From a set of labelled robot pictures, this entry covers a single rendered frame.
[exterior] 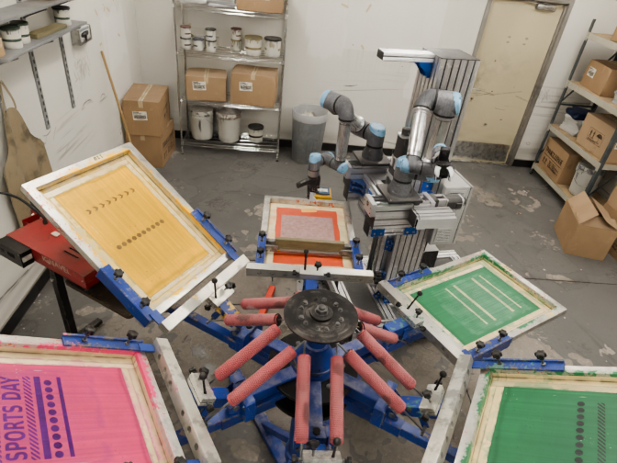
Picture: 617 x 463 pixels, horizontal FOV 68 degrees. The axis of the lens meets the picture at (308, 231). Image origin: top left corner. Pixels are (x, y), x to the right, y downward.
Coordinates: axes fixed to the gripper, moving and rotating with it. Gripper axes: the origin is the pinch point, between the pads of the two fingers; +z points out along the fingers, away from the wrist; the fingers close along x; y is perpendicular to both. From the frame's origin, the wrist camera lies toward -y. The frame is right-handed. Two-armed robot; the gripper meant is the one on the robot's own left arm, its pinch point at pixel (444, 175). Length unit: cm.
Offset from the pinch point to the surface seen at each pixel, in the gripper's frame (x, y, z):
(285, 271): 76, 54, 14
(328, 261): 57, 65, -13
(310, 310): 51, 29, 68
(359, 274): 37, 59, 4
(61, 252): 182, 33, 41
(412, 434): 8, 75, 85
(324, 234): 63, 64, -39
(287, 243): 80, 54, -12
